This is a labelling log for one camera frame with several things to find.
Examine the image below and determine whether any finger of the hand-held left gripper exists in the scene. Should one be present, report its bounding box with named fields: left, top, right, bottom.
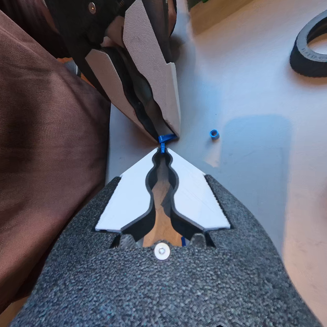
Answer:
left=123, top=0, right=182, bottom=137
left=85, top=49, right=160, bottom=143

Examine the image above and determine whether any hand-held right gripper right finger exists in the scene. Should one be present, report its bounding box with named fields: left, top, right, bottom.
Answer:
left=162, top=148, right=231, bottom=242

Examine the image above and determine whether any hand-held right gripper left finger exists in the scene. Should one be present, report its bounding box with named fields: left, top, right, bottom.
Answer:
left=95, top=147, right=162, bottom=242

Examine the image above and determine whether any person's left forearm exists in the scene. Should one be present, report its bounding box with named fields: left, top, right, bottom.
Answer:
left=0, top=0, right=67, bottom=60

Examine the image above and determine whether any grey desk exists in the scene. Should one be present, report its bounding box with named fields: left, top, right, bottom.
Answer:
left=105, top=0, right=327, bottom=327

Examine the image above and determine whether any black toy tyre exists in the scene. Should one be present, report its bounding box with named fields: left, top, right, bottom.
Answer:
left=289, top=10, right=327, bottom=79

